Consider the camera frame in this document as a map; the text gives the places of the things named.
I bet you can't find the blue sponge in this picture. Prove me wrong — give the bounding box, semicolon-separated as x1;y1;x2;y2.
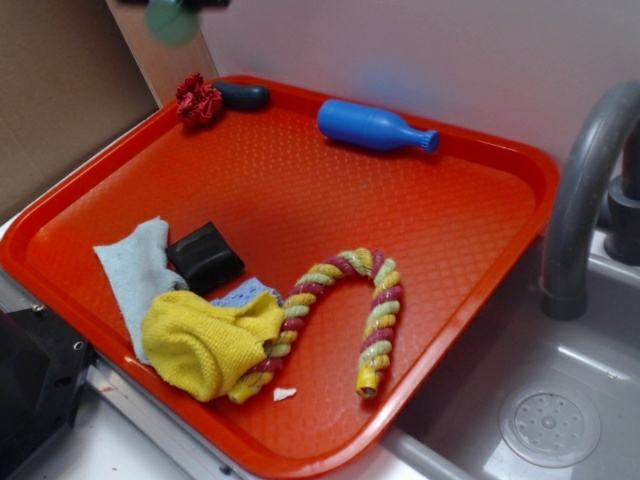
210;277;283;308

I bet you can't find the sink drain strainer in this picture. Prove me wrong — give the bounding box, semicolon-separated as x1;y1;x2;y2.
499;382;601;469

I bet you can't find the dark brown square block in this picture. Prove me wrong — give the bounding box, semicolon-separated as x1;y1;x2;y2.
166;222;245;295

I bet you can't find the red plastic tray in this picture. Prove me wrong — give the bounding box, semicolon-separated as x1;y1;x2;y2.
1;82;559;479

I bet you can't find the grey toy faucet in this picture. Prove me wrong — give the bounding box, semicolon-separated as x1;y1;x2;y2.
540;79;639;321

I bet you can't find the green ball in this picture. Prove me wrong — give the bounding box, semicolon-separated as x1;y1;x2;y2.
144;0;199;46

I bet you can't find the blue plastic bottle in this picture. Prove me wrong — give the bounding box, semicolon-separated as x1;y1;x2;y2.
317;99;440;153

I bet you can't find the black toy eggplant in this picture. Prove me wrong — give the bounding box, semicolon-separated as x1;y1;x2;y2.
212;81;270;110

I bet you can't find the yellow knitted cloth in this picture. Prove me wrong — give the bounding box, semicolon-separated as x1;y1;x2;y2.
141;291;285;402

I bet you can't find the multicolour twisted rope toy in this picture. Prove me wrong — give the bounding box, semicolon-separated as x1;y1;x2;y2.
228;248;403;404

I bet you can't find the grey toy sink basin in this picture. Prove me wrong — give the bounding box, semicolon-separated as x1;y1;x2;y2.
383;247;639;479

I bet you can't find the small white paper scrap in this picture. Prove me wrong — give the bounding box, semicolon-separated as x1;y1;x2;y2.
273;387;297;402

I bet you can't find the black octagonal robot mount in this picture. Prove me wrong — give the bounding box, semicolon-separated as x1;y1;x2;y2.
1;306;92;479

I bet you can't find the crumpled red paper ball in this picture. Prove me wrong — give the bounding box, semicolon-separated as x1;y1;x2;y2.
175;72;223;127

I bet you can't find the cardboard panel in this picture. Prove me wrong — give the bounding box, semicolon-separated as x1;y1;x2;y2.
1;1;218;221

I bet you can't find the light green cloth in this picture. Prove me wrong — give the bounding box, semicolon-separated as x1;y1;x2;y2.
93;217;187;365

